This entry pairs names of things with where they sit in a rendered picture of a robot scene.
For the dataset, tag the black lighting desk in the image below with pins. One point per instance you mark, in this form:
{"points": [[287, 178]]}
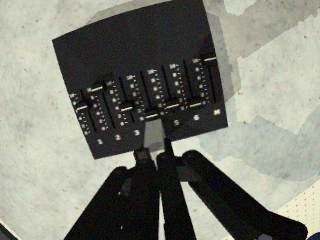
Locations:
{"points": [[143, 59]]}

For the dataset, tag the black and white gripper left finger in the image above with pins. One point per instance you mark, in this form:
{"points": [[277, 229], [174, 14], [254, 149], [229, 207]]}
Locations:
{"points": [[104, 215]]}

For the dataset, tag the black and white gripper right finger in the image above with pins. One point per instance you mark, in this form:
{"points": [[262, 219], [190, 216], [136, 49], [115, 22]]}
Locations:
{"points": [[239, 213]]}

